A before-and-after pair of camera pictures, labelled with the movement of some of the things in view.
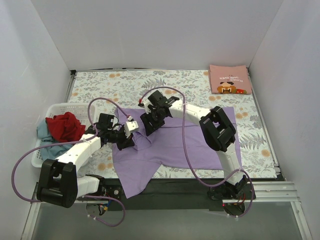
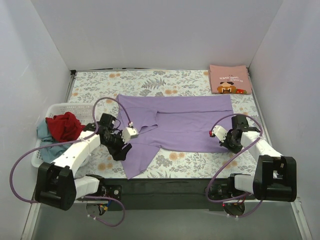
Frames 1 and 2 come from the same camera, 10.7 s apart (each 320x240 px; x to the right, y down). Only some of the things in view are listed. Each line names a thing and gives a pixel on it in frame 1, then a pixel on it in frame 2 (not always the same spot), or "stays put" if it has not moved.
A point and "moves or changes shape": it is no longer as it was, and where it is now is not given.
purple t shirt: x=212 y=144 moves or changes shape
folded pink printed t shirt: x=229 y=79 stays put
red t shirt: x=65 y=127 stays put
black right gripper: x=151 y=121 to x=225 y=144
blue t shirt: x=46 y=139 stays put
